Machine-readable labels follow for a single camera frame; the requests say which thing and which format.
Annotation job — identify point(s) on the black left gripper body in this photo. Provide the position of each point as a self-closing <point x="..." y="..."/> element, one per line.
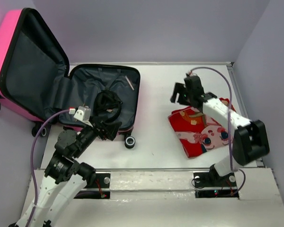
<point x="88" y="133"/>

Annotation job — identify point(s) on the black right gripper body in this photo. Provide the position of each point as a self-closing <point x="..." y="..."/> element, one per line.
<point x="186" y="101"/>

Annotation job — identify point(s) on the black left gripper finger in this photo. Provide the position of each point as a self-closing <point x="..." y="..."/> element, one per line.
<point x="98" y="121"/>
<point x="109" y="131"/>

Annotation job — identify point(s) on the red cartoon cloth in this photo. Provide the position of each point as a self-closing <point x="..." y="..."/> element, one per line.
<point x="197" y="132"/>

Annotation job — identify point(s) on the pink hard-shell suitcase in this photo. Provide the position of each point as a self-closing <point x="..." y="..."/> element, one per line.
<point x="36" y="80"/>

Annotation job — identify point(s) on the pink round disc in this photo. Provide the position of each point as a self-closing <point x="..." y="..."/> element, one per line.
<point x="129" y="82"/>

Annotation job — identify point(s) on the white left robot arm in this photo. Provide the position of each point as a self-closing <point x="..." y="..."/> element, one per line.
<point x="64" y="176"/>

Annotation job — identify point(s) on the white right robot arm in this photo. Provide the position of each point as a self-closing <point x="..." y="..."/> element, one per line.
<point x="247" y="138"/>

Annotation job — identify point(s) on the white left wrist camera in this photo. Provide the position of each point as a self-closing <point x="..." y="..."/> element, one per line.
<point x="82" y="113"/>

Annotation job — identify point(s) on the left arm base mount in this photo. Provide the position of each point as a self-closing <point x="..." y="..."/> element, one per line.
<point x="98" y="190"/>

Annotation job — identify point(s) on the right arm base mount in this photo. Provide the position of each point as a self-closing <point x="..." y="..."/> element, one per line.
<point x="221" y="188"/>

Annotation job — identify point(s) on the aluminium table rail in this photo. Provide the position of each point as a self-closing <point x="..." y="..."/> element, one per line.
<point x="239" y="106"/>

